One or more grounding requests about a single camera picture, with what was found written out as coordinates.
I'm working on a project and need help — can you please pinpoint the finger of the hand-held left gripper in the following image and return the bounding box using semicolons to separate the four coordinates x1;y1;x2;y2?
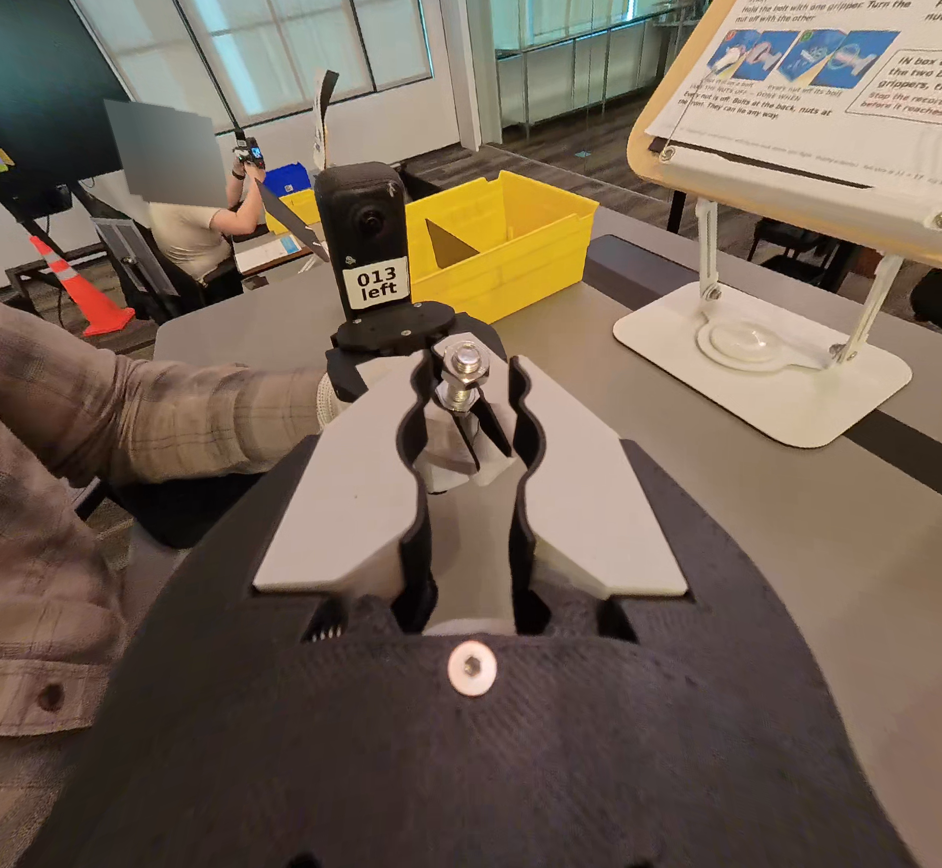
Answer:
471;357;529;490
352;355;481;478

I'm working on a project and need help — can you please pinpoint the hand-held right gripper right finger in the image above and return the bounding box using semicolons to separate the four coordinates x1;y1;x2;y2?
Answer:
508;355;690;637

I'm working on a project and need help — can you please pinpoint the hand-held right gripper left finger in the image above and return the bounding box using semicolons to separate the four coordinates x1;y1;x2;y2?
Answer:
252;352;439;634

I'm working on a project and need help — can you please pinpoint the silver hex bolt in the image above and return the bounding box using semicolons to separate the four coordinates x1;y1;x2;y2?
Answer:
436;343;481;414

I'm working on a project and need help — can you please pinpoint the person's left forearm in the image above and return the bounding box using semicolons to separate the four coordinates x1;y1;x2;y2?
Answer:
0;305;326;488

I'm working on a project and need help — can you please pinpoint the person's left hand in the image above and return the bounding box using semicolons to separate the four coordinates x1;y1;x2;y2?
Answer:
316;370;348;433

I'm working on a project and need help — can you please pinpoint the small yellow bin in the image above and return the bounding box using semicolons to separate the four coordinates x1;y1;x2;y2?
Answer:
263;187;322;236

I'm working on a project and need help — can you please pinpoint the small blue bin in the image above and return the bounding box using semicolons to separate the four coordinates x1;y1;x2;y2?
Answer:
262;162;312;197

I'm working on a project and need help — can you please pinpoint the yellow plastic bin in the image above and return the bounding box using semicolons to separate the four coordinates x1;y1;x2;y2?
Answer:
405;171;601;325

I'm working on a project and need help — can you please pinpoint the black padded wrist rest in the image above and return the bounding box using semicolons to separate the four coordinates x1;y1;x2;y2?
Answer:
131;471;267;550

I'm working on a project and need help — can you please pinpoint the framed sign panel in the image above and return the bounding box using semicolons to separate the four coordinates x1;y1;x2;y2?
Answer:
90;215;183;317

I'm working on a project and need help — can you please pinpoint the orange traffic cone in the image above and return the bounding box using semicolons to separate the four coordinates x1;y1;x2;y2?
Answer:
29;235;137;338

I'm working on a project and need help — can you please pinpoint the large black display screen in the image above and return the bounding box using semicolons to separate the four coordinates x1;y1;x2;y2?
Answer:
0;0;135;183

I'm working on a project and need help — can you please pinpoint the black backing sheet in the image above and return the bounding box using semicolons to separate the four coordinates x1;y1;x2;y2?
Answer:
648;136;877;190

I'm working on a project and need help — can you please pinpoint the printed instruction sheet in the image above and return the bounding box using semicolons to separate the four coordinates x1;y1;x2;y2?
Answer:
646;0;942;192

